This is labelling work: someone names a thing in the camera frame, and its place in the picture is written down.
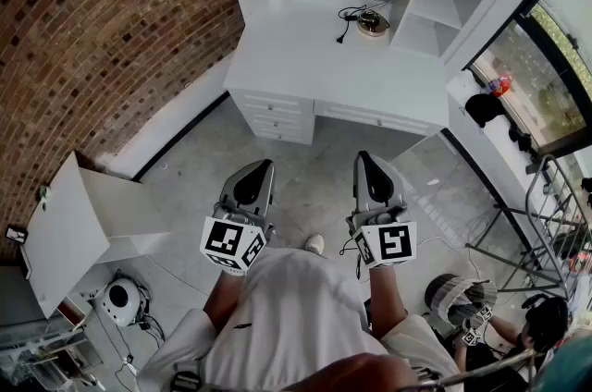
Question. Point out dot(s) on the teal cap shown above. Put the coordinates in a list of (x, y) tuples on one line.
[(569, 369)]

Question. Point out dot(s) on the black framed window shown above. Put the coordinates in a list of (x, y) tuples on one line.
[(546, 89)]

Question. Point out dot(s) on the person's left forearm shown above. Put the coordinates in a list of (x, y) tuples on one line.
[(226, 302)]

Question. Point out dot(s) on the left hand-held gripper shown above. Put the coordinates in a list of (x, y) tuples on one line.
[(222, 240)]

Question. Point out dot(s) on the striped woven basket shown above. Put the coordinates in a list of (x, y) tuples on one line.
[(472, 297)]

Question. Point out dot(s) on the small green plant sprig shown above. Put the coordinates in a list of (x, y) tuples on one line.
[(43, 196)]

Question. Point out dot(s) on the person's right white shoe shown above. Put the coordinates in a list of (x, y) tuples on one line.
[(315, 243)]

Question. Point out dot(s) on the black cloth item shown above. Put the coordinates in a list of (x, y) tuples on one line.
[(520, 139)]

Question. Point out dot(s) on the white round appliance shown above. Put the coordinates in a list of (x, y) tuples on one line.
[(118, 300)]

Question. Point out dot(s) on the person's right forearm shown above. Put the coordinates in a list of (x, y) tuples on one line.
[(388, 302)]

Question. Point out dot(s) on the grey metal rack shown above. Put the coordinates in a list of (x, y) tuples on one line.
[(555, 224)]

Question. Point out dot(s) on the person's white shirt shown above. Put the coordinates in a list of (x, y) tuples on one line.
[(296, 311)]

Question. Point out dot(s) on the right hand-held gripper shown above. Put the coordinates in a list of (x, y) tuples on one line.
[(393, 242)]

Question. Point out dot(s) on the black cap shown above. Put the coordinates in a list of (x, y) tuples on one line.
[(483, 108)]

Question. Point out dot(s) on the person's face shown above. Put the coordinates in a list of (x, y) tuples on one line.
[(351, 374)]

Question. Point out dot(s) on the white side cabinet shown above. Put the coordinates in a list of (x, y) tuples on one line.
[(65, 242)]

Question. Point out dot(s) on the white desk with drawers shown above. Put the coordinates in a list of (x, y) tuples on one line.
[(314, 66)]

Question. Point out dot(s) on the small black framed display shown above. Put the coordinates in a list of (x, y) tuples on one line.
[(16, 235)]

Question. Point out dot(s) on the red and blue packet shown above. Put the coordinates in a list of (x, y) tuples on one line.
[(499, 86)]

